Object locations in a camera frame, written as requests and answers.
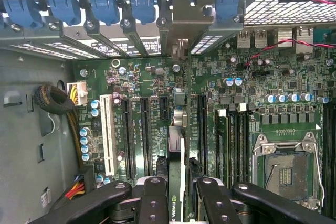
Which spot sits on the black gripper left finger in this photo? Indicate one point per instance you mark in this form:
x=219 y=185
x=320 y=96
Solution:
x=153 y=208

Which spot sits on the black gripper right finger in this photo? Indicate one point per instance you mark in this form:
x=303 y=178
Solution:
x=218 y=208

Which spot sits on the white expansion slot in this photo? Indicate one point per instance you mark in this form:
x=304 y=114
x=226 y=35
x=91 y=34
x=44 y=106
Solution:
x=108 y=134

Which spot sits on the black short expansion slot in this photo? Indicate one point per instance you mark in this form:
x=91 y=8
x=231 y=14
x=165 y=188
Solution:
x=163 y=107

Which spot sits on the green motherboard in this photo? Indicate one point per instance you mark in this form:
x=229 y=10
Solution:
x=262 y=82

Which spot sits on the white power connector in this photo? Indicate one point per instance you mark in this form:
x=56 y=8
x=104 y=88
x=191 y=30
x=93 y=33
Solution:
x=78 y=94

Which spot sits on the open black PC case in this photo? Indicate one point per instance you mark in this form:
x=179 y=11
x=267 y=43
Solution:
x=26 y=142

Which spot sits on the CPU socket with metal frame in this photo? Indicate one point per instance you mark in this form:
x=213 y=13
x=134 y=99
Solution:
x=286 y=176

